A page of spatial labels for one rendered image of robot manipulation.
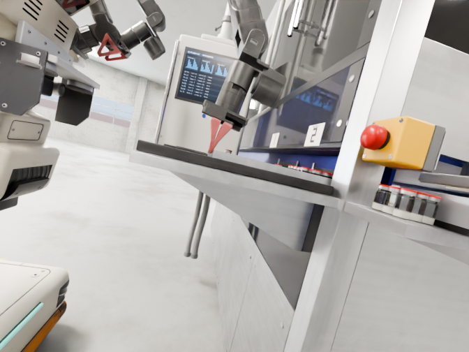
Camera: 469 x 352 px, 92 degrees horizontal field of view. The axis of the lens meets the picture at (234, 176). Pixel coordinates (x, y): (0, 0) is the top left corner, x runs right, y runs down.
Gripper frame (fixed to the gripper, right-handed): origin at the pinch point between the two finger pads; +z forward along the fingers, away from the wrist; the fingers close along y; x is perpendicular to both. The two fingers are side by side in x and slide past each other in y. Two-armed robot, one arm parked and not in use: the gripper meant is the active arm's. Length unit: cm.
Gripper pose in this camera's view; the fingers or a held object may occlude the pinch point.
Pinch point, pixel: (210, 149)
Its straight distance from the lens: 51.6
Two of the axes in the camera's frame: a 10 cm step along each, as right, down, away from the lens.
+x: -1.4, -1.1, 9.8
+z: -3.8, 9.2, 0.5
